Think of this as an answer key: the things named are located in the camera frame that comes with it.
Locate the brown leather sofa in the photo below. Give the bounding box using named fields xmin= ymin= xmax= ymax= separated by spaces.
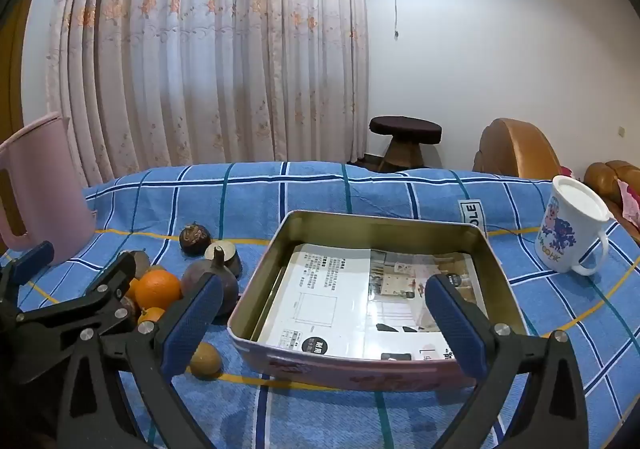
xmin=473 ymin=118 xmax=640 ymax=242

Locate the white printed mug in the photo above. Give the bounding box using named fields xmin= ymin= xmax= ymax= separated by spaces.
xmin=535 ymin=175 xmax=612 ymax=276

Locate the rectangular metal tin box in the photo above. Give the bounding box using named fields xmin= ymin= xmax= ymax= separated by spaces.
xmin=227 ymin=210 xmax=528 ymax=392

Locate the floral sheer curtain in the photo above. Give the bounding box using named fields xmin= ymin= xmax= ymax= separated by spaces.
xmin=46 ymin=0 xmax=370 ymax=190

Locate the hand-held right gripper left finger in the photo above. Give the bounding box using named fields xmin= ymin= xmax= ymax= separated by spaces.
xmin=56 ymin=273 xmax=224 ymax=449

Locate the printed paper leaflet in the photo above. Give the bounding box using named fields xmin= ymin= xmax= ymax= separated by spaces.
xmin=257 ymin=243 xmax=488 ymax=362

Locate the brown wooden door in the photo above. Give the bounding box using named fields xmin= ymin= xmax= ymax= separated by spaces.
xmin=0 ymin=0 xmax=38 ymax=142

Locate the pink cloth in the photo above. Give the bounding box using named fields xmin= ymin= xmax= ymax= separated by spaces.
xmin=617 ymin=179 xmax=640 ymax=222

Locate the blue plaid blanket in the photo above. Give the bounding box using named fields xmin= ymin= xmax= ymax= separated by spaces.
xmin=0 ymin=161 xmax=640 ymax=449

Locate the dark mangosteen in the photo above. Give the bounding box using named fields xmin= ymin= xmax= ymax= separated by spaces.
xmin=180 ymin=223 xmax=212 ymax=259

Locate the large orange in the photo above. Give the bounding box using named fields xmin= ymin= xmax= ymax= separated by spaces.
xmin=134 ymin=269 xmax=182 ymax=311

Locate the pink electric kettle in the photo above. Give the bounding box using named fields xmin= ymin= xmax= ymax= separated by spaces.
xmin=0 ymin=112 xmax=97 ymax=266

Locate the purple round fruit with stem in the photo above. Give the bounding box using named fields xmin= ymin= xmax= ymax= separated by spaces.
xmin=180 ymin=246 xmax=240 ymax=317

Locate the halved dark fruit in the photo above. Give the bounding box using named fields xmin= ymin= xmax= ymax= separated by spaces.
xmin=204 ymin=240 xmax=243 ymax=277

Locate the brown kiwi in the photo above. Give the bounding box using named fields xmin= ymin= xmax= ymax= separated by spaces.
xmin=189 ymin=341 xmax=223 ymax=380
xmin=117 ymin=250 xmax=152 ymax=280

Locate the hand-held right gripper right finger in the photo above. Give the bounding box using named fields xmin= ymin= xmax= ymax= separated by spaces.
xmin=424 ymin=274 xmax=592 ymax=449

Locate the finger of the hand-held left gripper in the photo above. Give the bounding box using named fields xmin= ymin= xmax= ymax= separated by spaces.
xmin=0 ymin=240 xmax=55 ymax=302
xmin=15 ymin=251 xmax=137 ymax=356

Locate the dark round stool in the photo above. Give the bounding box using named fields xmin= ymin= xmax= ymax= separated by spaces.
xmin=369 ymin=116 xmax=443 ymax=173

